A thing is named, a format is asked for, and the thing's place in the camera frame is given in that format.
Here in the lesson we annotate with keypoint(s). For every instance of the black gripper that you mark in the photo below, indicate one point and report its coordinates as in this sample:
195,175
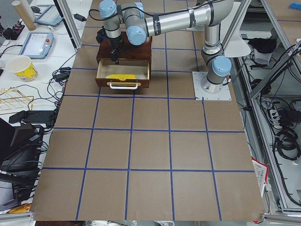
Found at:
115,42

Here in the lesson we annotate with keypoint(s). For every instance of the yellow toy corn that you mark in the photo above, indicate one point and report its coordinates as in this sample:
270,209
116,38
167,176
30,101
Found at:
121,77

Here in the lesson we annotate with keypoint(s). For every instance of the white drawer handle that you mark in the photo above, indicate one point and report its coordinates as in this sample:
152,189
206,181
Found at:
123,86

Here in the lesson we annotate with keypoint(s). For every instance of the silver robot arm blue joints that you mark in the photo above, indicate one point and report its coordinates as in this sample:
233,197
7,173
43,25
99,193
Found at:
210,13

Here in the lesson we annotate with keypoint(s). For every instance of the dark wooden drawer box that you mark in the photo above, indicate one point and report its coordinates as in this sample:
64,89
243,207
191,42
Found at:
129,52

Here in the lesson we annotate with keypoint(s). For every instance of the black power brick far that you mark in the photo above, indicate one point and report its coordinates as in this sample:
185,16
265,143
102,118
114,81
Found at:
79,17

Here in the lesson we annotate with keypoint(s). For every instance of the teach pendant tablet far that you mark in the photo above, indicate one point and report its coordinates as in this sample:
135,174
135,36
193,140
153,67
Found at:
50,16

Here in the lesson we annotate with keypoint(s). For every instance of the teach pendant tablet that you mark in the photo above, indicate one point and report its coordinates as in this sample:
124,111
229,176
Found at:
50,16
37,45

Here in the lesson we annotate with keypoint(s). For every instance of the teach pendant tablet near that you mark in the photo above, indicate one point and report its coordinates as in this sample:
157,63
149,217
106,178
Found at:
37,45

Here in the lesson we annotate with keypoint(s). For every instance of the yellow white paper cup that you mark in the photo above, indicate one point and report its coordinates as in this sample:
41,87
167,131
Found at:
22,67

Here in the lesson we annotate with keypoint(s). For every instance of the black power adapter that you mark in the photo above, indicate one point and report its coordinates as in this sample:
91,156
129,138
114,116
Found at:
32,116

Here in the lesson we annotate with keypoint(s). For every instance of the cardboard tube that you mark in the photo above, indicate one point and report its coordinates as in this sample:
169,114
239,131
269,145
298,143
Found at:
25,12

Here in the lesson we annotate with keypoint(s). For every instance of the black electronics gadget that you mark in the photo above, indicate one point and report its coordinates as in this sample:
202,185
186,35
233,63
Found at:
13,33

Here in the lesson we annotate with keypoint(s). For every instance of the black cloth in cup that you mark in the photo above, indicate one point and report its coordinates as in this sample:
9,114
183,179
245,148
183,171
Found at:
263,49

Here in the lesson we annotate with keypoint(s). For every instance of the red white plastic basket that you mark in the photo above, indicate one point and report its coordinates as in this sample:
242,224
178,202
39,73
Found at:
261,171

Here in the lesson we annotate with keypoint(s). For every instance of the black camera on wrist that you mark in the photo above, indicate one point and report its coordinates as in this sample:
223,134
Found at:
101,35

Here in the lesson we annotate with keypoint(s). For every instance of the aluminium frame post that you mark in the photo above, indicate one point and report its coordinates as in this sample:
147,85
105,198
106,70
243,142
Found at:
66,15

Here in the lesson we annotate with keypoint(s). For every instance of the gold wire rack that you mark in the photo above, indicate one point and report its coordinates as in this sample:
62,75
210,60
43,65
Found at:
12,101

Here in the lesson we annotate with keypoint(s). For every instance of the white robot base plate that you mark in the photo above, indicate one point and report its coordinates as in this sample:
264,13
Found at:
204,90

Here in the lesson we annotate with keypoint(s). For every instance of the aluminium frame rail right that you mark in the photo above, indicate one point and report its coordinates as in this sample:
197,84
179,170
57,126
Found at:
270,100

